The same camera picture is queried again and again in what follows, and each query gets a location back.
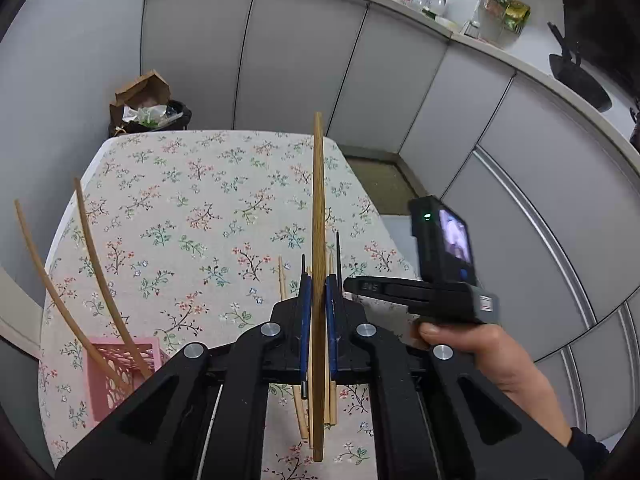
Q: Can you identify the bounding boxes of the person's right hand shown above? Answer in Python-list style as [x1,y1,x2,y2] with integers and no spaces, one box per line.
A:
[412,322,572,446]

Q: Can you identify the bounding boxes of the pink plastic basket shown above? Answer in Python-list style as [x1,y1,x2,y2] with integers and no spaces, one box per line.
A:
[84,337,168,426]

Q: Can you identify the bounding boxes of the floral tablecloth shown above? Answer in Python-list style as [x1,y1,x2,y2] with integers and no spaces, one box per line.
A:
[38,130,418,479]

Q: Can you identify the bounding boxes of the black wok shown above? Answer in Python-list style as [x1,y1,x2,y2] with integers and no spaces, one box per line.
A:
[547,22,612,113]

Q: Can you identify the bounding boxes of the green snack packets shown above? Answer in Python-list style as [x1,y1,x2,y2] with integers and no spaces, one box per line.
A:
[483,0,532,35]

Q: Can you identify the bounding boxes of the black trash bin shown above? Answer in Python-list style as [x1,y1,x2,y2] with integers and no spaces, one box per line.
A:
[108,100,192,136]

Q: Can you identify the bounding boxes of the brown cardboard box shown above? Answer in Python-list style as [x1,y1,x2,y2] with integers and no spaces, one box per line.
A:
[110,70,170,127]

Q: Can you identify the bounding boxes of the camera with screen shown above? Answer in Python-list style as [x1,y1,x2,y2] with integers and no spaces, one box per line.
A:
[408,195,477,286]

